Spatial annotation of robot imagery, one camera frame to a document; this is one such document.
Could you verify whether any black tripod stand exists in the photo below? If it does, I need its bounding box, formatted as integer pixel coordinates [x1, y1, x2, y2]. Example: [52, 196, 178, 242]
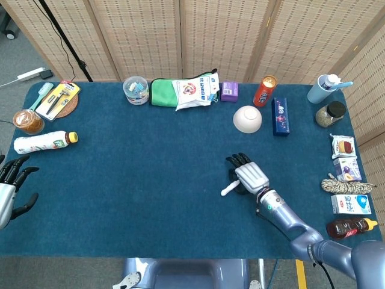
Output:
[37, 0, 94, 82]

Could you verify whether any dark blue long box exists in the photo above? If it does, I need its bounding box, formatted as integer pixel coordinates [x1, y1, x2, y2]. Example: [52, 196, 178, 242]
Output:
[271, 96, 291, 137]

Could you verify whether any light blue cup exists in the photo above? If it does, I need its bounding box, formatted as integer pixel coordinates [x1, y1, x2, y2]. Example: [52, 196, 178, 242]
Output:
[307, 74, 334, 105]

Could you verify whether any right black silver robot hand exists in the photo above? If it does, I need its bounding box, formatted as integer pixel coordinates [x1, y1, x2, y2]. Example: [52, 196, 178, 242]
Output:
[225, 152, 270, 195]

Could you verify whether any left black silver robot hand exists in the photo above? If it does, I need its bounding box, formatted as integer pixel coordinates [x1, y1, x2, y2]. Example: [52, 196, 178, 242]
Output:
[0, 155, 40, 229]

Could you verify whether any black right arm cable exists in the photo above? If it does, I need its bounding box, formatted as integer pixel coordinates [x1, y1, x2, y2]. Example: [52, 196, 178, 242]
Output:
[255, 204, 335, 289]

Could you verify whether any teal table mat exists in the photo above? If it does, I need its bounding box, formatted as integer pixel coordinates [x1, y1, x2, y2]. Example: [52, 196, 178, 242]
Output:
[0, 81, 381, 259]

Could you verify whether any purple small box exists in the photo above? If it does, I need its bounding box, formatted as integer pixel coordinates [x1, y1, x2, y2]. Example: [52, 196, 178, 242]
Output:
[220, 81, 239, 103]

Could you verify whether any black chair caster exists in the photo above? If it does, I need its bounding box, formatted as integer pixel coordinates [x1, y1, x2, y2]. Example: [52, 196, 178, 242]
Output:
[0, 11, 19, 40]

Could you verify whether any yellow razor package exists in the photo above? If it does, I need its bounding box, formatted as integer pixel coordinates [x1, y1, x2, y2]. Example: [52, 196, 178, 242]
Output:
[35, 79, 81, 122]

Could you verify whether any round woven coaster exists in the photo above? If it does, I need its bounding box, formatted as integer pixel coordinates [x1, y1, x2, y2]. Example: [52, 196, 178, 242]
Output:
[45, 87, 79, 119]

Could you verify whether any white blue milk carton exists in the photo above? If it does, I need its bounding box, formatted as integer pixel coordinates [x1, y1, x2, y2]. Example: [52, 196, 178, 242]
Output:
[330, 194, 372, 215]

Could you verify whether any cream upturned bowl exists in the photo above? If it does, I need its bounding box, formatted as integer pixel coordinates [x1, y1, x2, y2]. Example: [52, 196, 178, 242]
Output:
[233, 105, 263, 134]

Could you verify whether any cake snack packet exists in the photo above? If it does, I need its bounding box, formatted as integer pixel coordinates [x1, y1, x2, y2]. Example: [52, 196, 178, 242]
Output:
[330, 133, 358, 160]

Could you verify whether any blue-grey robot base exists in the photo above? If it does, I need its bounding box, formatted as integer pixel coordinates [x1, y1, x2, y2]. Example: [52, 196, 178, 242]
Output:
[112, 257, 262, 289]

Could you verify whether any white tube in cup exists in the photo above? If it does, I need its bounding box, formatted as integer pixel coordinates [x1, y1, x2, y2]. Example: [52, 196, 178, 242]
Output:
[323, 74, 342, 90]

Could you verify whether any white drink bottle yellow cap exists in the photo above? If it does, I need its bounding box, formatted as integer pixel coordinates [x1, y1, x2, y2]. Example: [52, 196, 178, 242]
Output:
[13, 130, 79, 155]

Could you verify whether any small white object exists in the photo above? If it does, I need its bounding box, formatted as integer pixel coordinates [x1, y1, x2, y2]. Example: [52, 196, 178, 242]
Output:
[220, 179, 241, 197]

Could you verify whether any orange soda can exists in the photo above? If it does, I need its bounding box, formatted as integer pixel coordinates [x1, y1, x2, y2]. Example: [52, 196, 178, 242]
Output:
[253, 75, 278, 108]

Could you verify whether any purple drink carton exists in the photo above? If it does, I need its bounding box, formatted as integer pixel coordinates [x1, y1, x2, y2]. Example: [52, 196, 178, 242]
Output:
[333, 157, 363, 182]

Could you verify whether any green folded cloth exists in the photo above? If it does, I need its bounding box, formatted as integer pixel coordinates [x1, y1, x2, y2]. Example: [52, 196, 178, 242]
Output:
[150, 78, 181, 108]

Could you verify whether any white power strip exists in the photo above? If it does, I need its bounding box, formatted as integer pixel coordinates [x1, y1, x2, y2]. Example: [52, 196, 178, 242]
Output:
[17, 67, 46, 81]

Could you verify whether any clear jar of clips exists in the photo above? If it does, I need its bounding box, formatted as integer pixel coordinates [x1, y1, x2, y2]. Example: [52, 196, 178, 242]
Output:
[122, 75, 150, 106]

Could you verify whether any glass jar black lid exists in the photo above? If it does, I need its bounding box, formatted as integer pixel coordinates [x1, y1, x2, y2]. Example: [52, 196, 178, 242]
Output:
[315, 101, 347, 129]

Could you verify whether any brown drink cup clear lid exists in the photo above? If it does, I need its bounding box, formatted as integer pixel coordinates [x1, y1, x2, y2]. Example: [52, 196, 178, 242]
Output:
[12, 108, 45, 135]

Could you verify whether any mint green brush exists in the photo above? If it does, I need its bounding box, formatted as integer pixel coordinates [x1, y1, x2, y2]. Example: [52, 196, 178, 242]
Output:
[28, 82, 54, 111]

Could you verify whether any white printed plastic packet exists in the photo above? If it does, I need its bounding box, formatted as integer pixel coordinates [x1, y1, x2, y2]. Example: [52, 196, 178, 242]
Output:
[171, 68, 221, 112]

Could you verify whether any brown syrup bottle yellow cap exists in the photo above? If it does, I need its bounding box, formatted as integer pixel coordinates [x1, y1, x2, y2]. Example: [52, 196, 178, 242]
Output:
[325, 217, 378, 241]

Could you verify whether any coiled beige rope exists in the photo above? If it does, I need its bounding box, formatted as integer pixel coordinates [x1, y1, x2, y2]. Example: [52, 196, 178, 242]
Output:
[321, 172, 377, 195]

